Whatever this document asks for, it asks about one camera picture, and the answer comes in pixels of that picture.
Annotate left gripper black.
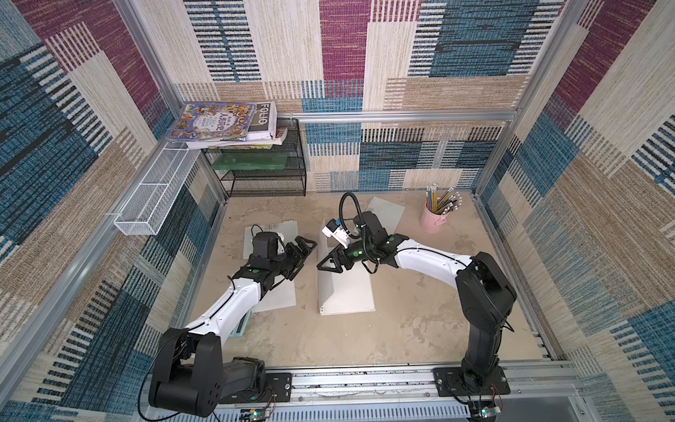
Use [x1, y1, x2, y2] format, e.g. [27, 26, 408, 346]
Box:
[268, 236, 316, 281]

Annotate white spiral notebook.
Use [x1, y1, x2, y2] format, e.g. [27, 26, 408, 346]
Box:
[315, 231, 376, 317]

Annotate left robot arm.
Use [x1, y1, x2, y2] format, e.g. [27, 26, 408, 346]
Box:
[148, 231, 316, 417]

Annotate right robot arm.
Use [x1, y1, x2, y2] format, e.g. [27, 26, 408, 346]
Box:
[317, 211, 517, 394]

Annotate pale green notebook far left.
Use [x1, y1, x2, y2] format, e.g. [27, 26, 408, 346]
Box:
[243, 221, 298, 260]

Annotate white notebook near left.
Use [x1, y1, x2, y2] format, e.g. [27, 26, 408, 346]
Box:
[251, 276, 297, 313]

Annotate grey-green notebook far right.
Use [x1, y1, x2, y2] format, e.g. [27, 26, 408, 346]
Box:
[367, 196, 405, 234]

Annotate green folder on shelf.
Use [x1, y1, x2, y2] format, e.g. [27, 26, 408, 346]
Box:
[211, 152, 288, 172]

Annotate light blue calculator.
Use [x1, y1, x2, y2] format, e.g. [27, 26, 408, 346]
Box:
[229, 311, 251, 338]

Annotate pink pencil cup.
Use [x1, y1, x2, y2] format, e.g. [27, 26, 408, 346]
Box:
[420, 205, 446, 234]

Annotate bundle of pencils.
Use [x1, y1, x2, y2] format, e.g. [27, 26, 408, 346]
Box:
[425, 184, 462, 216]

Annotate folio book black white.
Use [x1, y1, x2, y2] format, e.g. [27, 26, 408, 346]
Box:
[244, 101, 277, 142]

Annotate colourful picture book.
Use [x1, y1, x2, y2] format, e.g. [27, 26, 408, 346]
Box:
[168, 102, 257, 142]

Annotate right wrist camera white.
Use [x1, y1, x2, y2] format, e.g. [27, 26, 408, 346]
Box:
[322, 219, 351, 248]

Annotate black wire shelf rack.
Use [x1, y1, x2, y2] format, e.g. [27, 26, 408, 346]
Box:
[204, 119, 307, 198]

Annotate aluminium front rail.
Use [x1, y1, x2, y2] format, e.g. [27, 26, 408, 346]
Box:
[265, 360, 584, 404]

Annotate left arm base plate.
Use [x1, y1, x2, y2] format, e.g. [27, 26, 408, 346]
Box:
[219, 372, 293, 404]

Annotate white wire mesh basket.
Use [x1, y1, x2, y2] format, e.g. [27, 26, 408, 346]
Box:
[114, 148, 200, 236]

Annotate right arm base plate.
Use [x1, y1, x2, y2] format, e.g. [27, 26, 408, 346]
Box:
[432, 366, 512, 397]

